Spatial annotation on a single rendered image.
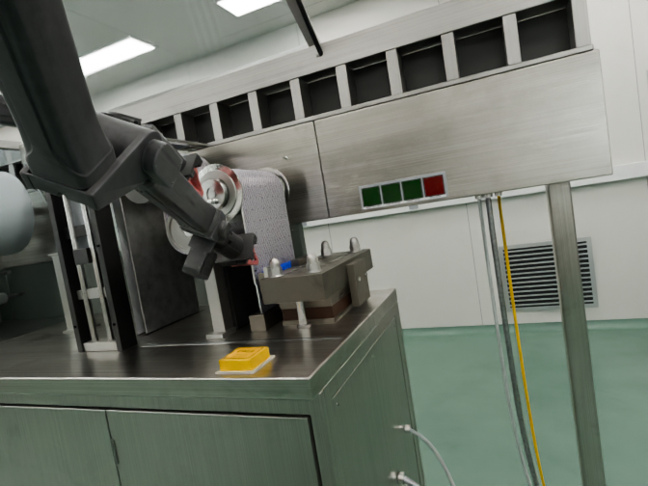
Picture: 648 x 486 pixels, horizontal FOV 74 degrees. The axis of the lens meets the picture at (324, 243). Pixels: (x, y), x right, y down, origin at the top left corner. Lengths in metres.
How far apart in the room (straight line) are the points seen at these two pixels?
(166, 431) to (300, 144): 0.86
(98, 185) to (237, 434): 0.58
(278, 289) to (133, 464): 0.48
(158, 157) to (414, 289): 3.32
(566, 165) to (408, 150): 0.40
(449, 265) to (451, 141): 2.46
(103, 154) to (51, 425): 0.90
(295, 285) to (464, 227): 2.70
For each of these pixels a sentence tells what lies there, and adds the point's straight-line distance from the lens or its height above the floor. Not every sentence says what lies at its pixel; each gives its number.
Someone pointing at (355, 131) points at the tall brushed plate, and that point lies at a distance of 1.30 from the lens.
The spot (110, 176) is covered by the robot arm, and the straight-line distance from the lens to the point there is 0.48.
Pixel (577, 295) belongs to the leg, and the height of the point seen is 0.81.
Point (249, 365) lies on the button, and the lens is 0.82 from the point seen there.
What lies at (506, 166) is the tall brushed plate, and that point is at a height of 1.20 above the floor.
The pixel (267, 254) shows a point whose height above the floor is 1.08.
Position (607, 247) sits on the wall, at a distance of 3.67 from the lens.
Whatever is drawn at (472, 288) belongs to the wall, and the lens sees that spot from 3.66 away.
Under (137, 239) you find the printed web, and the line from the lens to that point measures 1.34.
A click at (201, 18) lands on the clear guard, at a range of 1.47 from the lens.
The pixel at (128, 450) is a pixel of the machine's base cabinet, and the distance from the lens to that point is 1.11.
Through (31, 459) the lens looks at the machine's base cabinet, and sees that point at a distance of 1.39.
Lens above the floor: 1.17
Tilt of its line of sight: 4 degrees down
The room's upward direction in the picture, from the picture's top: 9 degrees counter-clockwise
